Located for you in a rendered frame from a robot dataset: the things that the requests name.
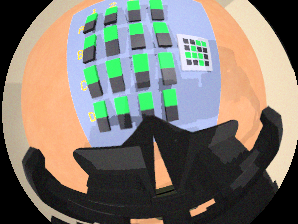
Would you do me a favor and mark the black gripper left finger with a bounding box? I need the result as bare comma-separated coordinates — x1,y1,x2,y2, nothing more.
73,116,157,197

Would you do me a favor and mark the light blue switch panel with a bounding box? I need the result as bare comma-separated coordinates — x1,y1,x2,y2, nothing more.
67,0,221,148

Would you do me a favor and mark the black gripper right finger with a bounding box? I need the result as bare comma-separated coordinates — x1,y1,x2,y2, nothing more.
150,115,238,193

